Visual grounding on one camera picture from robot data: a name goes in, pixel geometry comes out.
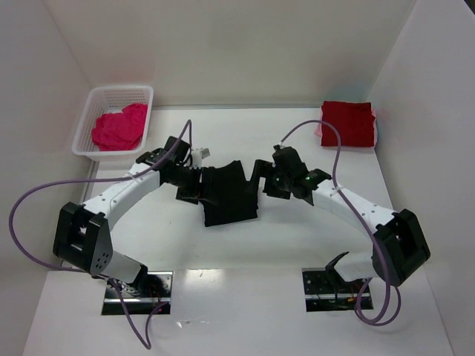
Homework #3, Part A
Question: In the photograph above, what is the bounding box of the folded red t shirt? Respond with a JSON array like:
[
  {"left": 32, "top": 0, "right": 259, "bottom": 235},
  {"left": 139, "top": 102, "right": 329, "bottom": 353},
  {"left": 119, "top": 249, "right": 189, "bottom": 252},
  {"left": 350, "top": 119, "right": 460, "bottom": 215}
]
[{"left": 321, "top": 101, "right": 374, "bottom": 148}]

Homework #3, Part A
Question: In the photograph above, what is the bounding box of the white plastic basket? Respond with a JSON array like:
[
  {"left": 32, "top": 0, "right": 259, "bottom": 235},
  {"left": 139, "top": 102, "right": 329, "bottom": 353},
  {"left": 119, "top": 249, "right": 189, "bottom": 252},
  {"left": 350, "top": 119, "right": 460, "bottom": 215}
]
[{"left": 72, "top": 85, "right": 154, "bottom": 161}]

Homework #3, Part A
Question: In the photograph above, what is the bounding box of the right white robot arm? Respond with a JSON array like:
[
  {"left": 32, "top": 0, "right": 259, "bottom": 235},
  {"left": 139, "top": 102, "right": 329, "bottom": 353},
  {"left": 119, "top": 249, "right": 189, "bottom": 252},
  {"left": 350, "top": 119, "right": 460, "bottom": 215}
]
[{"left": 251, "top": 145, "right": 430, "bottom": 287}]

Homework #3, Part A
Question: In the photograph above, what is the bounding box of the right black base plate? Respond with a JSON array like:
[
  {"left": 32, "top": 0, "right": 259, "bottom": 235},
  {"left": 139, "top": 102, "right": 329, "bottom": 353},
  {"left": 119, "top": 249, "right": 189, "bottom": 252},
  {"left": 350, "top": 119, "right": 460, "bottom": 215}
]
[{"left": 302, "top": 268, "right": 365, "bottom": 312}]

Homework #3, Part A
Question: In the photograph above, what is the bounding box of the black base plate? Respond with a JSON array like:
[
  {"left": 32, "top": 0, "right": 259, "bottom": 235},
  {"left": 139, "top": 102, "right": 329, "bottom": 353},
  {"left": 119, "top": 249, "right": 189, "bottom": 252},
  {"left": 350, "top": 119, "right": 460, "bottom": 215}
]
[
  {"left": 101, "top": 271, "right": 174, "bottom": 316},
  {"left": 302, "top": 268, "right": 365, "bottom": 312}
]

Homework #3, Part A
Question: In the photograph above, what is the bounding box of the purple cable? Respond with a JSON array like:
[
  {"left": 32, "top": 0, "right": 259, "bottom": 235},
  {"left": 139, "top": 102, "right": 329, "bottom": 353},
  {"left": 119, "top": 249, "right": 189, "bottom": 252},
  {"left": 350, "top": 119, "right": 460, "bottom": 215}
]
[
  {"left": 280, "top": 119, "right": 402, "bottom": 326},
  {"left": 8, "top": 119, "right": 194, "bottom": 350}
]

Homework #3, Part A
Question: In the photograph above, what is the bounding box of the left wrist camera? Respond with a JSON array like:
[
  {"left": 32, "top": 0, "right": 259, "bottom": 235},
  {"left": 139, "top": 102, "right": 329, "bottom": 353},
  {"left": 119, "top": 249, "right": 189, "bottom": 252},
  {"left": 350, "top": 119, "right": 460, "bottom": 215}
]
[{"left": 190, "top": 148, "right": 210, "bottom": 169}]

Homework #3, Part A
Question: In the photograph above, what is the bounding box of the magenta t shirt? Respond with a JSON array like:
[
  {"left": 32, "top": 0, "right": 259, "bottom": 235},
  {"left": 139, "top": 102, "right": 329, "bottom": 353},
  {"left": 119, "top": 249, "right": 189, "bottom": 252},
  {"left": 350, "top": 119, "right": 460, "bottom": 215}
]
[{"left": 91, "top": 103, "right": 148, "bottom": 151}]

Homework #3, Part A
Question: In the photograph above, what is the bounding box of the black t shirt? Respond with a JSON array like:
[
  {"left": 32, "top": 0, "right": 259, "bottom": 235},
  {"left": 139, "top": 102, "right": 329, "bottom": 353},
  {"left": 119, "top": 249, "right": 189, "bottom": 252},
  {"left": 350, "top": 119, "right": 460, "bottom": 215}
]
[{"left": 199, "top": 160, "right": 258, "bottom": 227}]

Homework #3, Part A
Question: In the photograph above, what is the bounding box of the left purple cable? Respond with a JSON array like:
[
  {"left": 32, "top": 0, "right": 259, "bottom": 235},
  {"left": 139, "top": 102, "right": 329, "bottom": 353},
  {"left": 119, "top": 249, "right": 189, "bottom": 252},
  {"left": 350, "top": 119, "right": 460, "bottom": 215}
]
[{"left": 8, "top": 119, "right": 194, "bottom": 350}]

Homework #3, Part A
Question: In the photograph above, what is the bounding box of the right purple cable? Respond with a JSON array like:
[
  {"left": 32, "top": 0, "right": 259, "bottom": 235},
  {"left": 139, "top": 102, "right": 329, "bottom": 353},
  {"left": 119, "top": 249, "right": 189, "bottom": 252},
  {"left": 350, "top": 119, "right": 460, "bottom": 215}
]
[{"left": 280, "top": 119, "right": 402, "bottom": 326}]

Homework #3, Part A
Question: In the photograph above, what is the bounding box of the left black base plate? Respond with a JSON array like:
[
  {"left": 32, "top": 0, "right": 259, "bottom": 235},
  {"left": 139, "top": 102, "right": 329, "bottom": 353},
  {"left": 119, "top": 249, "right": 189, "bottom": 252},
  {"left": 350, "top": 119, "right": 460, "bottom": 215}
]
[{"left": 101, "top": 271, "right": 174, "bottom": 316}]

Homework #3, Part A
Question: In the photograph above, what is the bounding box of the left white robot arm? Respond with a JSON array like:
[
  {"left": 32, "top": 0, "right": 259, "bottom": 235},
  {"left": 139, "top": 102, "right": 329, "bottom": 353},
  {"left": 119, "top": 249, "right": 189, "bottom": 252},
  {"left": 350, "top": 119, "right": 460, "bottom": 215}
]
[{"left": 53, "top": 136, "right": 210, "bottom": 294}]

